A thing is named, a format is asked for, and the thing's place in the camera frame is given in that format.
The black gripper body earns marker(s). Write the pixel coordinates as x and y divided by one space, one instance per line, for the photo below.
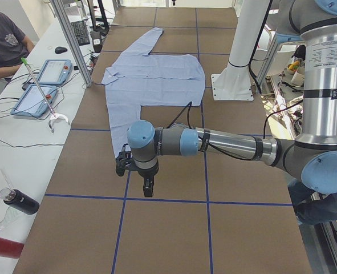
148 173

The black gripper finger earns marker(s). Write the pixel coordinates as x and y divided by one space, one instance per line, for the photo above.
148 186

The light blue striped shirt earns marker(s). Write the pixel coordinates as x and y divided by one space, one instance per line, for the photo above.
138 78

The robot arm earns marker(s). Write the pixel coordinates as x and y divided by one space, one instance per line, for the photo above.
311 157

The black water bottle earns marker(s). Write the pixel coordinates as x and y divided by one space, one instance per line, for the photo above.
18 200

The near blue teach pendant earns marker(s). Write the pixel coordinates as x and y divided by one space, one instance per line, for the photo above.
32 104

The blue teach pendant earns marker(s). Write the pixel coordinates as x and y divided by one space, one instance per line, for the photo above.
32 104
55 72

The far blue teach pendant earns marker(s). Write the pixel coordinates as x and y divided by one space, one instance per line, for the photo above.
55 72

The black computer mouse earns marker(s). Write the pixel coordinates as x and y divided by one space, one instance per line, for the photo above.
60 50

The black keyboard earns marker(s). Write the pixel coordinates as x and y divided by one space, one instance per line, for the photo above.
81 33

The standing person in jeans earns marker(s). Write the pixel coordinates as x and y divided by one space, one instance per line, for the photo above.
315 211

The red water bottle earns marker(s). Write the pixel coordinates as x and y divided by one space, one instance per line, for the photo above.
10 249

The grabber stick with green tip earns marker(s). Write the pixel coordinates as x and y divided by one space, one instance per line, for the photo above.
54 116

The seated person in grey shirt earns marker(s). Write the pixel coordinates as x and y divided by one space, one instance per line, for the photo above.
14 45

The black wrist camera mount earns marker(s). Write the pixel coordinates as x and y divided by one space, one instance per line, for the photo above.
124 161

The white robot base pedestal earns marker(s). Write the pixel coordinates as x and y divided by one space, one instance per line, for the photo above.
234 82

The aluminium frame post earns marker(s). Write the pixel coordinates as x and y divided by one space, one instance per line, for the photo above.
71 40

